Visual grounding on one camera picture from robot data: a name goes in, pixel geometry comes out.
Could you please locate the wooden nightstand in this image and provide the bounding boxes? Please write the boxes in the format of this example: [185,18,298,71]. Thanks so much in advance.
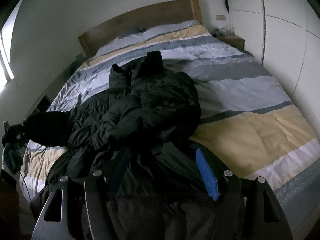
[219,35,245,51]

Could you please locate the striped duvet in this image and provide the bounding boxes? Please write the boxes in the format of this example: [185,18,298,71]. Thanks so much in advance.
[19,19,320,220]

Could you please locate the small items on nightstand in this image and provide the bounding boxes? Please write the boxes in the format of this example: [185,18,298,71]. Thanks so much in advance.
[211,28,232,37]

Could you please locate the person's left hand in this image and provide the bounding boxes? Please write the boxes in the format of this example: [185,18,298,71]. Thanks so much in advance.
[2,142,23,173]

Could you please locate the smartphone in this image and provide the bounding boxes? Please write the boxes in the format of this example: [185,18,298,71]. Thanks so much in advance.
[23,150,32,175]

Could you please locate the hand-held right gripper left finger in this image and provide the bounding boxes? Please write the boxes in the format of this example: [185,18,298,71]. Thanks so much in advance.
[31,147,132,240]

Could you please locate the dark charging cable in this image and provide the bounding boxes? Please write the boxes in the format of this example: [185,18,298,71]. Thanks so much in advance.
[21,172,34,202]

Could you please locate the black down jacket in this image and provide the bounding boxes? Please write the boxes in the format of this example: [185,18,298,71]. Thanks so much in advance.
[24,51,247,240]

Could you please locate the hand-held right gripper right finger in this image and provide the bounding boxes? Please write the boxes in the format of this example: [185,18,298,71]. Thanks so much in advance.
[195,148,293,240]

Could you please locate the light blue pillow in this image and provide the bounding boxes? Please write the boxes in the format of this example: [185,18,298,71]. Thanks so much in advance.
[96,19,202,55]

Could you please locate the white wardrobe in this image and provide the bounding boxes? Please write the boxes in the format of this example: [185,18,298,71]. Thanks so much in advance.
[222,0,320,110]

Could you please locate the wooden headboard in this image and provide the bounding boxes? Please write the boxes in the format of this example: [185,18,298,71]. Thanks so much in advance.
[78,0,202,57]

